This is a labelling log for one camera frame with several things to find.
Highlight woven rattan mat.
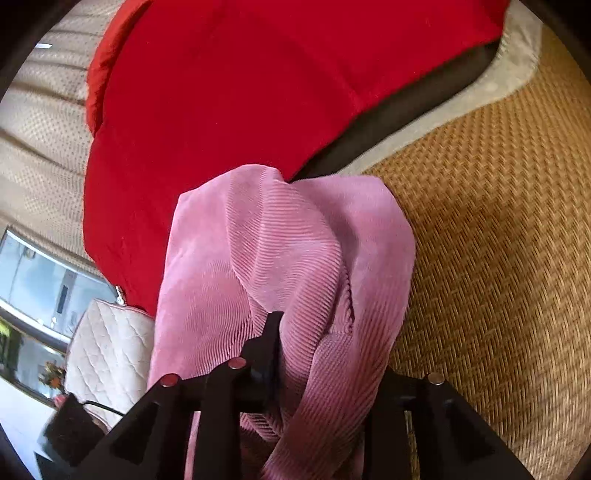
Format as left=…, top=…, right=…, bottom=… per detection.
left=355, top=0, right=591, bottom=480

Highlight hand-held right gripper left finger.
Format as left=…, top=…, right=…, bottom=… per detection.
left=69, top=311, right=287, bottom=480

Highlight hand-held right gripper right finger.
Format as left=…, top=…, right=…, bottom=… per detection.
left=360, top=369, right=536, bottom=480

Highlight beige dotted curtain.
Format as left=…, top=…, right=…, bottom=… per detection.
left=0, top=0, right=125, bottom=278

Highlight red blanket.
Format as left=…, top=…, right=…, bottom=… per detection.
left=83, top=0, right=511, bottom=319

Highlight beige quilted seat pad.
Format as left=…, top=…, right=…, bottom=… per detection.
left=64, top=298, right=158, bottom=430

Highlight orange artificial flowers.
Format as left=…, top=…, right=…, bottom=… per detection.
left=39, top=360, right=68, bottom=388

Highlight pink corduroy jacket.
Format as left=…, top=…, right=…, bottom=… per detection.
left=148, top=164, right=416, bottom=480

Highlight dark fuzzy object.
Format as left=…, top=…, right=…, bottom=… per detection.
left=44, top=394, right=107, bottom=467

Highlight red pillow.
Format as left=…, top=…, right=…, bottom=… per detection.
left=85, top=0, right=155, bottom=134

